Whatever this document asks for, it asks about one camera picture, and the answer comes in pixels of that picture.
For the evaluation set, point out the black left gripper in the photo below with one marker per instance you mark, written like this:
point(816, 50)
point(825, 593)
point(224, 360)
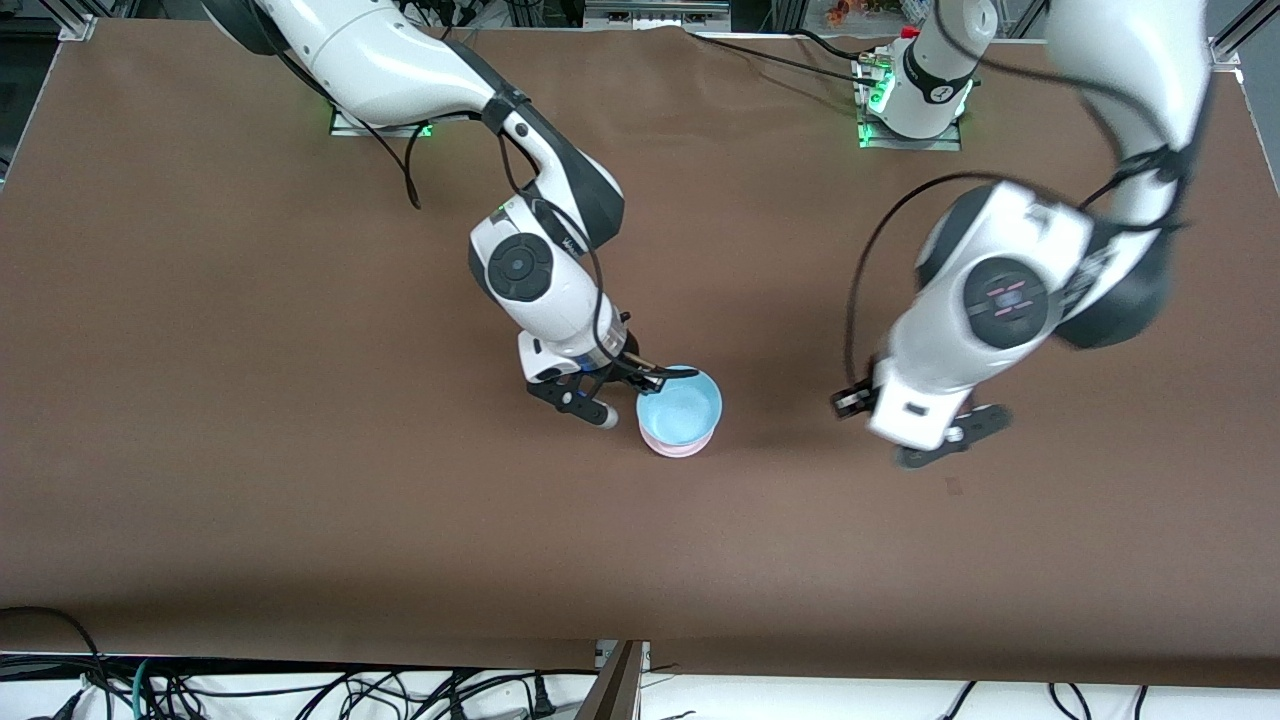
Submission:
point(852, 400)

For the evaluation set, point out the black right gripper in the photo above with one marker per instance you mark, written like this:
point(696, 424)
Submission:
point(622, 368)

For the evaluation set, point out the blue bowl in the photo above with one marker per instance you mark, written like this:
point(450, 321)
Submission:
point(685, 410)

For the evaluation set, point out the pink bowl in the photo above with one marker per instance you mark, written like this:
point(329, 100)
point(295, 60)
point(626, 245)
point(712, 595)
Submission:
point(680, 450)

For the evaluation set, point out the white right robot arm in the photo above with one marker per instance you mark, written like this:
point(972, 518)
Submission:
point(540, 290)

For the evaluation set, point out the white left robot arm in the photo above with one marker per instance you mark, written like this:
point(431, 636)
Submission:
point(1010, 300)

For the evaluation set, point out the brown table cover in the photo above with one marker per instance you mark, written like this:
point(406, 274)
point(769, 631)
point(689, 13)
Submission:
point(750, 560)

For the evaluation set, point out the black power plug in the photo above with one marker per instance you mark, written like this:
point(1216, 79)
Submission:
point(543, 695)

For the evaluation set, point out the orange object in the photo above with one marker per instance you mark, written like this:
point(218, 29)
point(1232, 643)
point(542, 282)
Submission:
point(845, 10)

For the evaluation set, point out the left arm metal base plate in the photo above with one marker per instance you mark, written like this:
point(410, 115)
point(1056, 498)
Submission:
point(945, 143)

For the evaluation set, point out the aluminium profile post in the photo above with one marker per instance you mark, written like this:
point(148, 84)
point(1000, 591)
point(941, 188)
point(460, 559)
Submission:
point(615, 690)

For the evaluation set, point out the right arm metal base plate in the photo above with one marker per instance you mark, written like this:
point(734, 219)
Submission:
point(400, 130)

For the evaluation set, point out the grey metal frame bar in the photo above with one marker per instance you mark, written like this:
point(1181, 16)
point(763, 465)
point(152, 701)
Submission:
point(655, 14)

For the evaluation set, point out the silver corner bracket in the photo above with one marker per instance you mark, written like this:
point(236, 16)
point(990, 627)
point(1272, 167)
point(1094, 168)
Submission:
point(1224, 52)

